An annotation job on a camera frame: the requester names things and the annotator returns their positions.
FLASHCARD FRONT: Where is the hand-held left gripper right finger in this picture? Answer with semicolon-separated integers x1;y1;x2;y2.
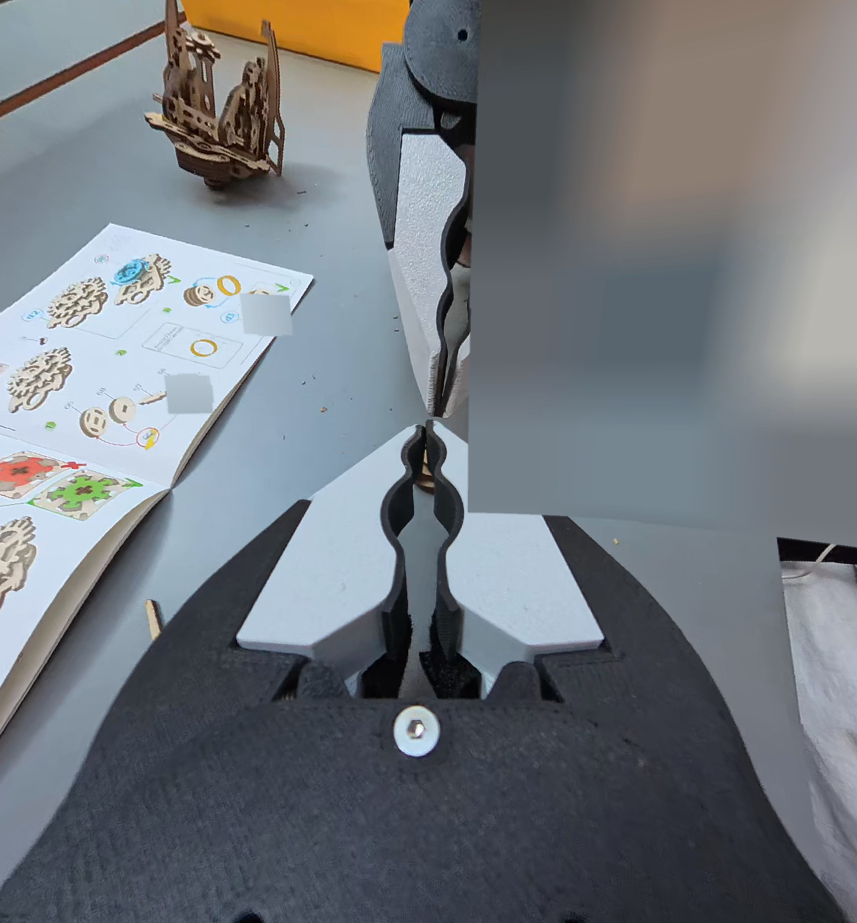
427;422;606;697

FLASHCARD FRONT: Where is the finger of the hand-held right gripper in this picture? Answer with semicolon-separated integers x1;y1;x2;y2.
389;133;473;419
439;339;470;419

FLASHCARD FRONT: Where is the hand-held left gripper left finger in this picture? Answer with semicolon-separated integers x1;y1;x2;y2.
237;424;429;697

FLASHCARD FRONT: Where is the grey desk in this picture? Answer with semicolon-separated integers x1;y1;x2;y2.
0;0;805;801

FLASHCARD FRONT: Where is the yellow plastic bin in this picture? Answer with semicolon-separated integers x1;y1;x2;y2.
182;0;411;74

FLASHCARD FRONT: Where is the wooden ship model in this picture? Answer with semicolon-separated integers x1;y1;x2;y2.
144;0;287;191

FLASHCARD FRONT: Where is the illustrated instruction booklet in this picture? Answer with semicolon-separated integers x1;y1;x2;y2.
0;224;315;786

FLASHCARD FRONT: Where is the person's white shirt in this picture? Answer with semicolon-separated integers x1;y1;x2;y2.
782;561;857;923

